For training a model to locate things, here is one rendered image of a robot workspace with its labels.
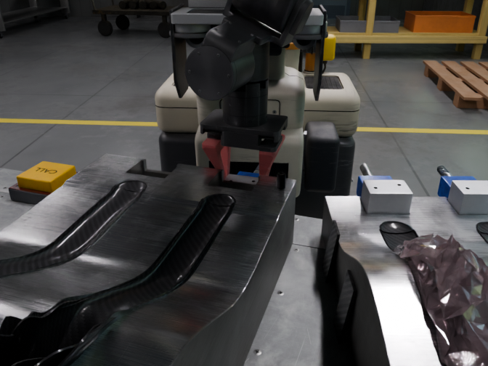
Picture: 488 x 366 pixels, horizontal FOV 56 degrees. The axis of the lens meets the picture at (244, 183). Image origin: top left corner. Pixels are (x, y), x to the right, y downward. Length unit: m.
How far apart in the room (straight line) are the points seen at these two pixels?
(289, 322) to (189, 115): 0.84
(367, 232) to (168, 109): 0.82
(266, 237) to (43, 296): 0.21
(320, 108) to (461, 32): 4.95
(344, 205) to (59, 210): 0.33
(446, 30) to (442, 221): 5.50
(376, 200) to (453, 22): 5.52
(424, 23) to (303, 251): 5.45
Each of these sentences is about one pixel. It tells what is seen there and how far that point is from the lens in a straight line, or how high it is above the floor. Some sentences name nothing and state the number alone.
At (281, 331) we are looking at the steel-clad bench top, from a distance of 0.47.
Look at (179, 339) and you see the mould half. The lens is 0.29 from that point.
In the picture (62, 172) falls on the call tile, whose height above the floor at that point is 0.84.
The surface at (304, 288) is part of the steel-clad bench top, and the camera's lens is 0.52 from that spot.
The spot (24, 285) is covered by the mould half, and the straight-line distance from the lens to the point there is 0.37.
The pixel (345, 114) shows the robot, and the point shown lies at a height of 0.76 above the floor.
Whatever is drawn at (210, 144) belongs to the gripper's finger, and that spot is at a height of 0.91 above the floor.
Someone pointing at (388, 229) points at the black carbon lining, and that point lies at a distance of 0.55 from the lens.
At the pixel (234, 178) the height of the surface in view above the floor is 0.85.
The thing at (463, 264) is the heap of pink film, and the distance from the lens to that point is 0.38.
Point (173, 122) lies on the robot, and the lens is 1.25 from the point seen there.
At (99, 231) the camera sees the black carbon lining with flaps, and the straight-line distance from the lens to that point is 0.49.
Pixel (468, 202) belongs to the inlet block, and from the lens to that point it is 0.60.
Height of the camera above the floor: 1.13
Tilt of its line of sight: 27 degrees down
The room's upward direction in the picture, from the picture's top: straight up
